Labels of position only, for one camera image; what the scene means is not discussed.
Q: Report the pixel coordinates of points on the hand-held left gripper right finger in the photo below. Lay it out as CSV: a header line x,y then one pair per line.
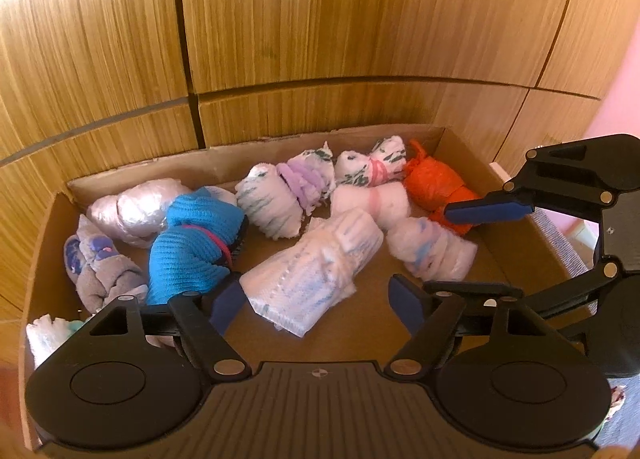
x,y
406,301

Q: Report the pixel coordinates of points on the blue striped bed cloth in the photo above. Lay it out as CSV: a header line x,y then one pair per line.
x,y
562,249

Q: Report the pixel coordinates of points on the pale pink sock bundle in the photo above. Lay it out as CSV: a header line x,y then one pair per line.
x,y
132,209

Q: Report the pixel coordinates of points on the grey purple sock bundle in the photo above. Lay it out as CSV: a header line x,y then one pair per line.
x,y
107,279

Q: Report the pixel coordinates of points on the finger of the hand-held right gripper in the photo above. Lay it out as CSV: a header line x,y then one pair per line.
x,y
490,209
575,289

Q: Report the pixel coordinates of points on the wooden wardrobe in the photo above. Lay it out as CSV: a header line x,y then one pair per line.
x,y
350,14

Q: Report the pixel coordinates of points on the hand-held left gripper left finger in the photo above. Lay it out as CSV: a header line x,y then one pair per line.
x,y
227,306

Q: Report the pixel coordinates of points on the white sock bundle blue marks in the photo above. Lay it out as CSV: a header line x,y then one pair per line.
x,y
435,251

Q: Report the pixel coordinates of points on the orange sock bundle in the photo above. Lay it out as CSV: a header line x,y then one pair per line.
x,y
430,184

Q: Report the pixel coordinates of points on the white sock bundle pink band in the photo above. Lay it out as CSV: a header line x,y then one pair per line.
x,y
360,201

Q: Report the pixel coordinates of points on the brown cardboard box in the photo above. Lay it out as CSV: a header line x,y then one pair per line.
x,y
500,249

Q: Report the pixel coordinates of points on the green-striped sock bundle purple band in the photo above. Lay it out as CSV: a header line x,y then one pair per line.
x,y
270,199

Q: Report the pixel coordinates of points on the green-striped sock bundle pink band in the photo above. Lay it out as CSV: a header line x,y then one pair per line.
x,y
360,166

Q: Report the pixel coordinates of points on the floral patterned cloth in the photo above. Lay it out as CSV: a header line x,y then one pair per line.
x,y
617,396

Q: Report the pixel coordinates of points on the white teal sock bundle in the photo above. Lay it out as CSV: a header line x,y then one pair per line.
x,y
45,339

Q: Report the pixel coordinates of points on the large white blue-striped sock bundle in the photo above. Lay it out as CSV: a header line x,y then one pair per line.
x,y
310,279

